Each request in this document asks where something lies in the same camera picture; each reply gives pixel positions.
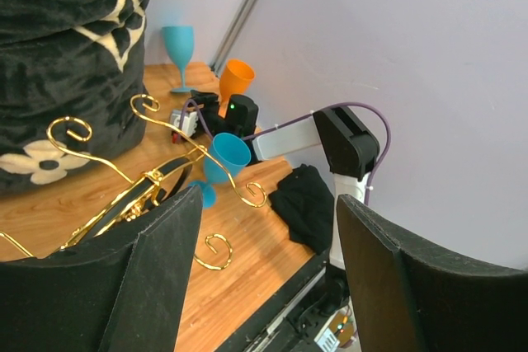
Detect gold wire wine glass rack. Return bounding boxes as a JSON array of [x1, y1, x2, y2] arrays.
[[0, 94, 268, 271]]

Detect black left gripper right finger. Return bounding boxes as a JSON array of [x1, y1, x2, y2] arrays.
[[337, 195, 527, 351]]

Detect orange wine glass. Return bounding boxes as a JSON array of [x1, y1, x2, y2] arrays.
[[219, 59, 256, 104]]

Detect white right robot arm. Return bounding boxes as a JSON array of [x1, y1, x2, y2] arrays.
[[200, 102, 391, 270]]

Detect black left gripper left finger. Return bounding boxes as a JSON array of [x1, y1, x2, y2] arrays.
[[1, 187, 202, 351]]

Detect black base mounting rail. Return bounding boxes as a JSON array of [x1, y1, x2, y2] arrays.
[[216, 251, 356, 351]]

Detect black floral plush blanket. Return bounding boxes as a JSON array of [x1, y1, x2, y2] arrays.
[[1, 0, 149, 196]]

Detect aluminium frame post right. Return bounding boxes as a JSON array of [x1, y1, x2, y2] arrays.
[[210, 0, 258, 75]]

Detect blue wine glass front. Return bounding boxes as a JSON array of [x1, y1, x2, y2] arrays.
[[162, 26, 195, 94]]

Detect black cloth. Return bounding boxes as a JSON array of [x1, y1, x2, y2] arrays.
[[269, 164, 334, 255]]

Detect blue wine glass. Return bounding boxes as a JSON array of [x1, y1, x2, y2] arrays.
[[162, 26, 195, 94], [189, 133, 251, 209]]

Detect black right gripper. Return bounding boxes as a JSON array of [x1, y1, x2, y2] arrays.
[[191, 90, 223, 137]]

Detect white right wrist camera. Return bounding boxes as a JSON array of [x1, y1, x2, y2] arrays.
[[169, 110, 200, 138]]

